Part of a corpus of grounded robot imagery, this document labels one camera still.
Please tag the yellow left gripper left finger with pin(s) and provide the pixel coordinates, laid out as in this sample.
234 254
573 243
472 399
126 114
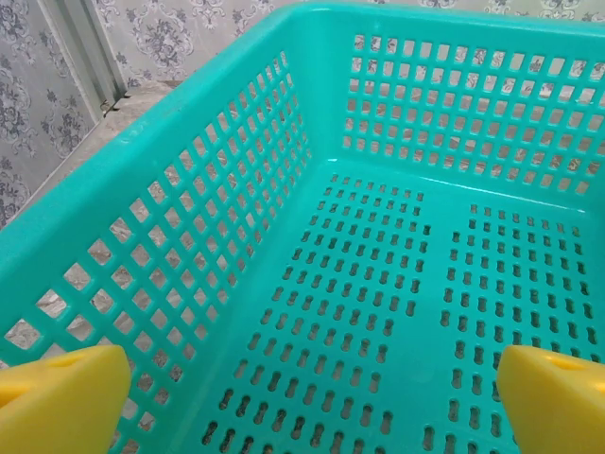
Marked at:
61 402

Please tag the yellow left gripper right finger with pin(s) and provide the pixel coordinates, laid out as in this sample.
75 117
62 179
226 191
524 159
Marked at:
558 406

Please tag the teal plastic basket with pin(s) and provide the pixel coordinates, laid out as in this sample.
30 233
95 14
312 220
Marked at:
307 28

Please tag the aluminium frame post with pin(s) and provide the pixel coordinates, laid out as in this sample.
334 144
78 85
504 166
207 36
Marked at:
87 57

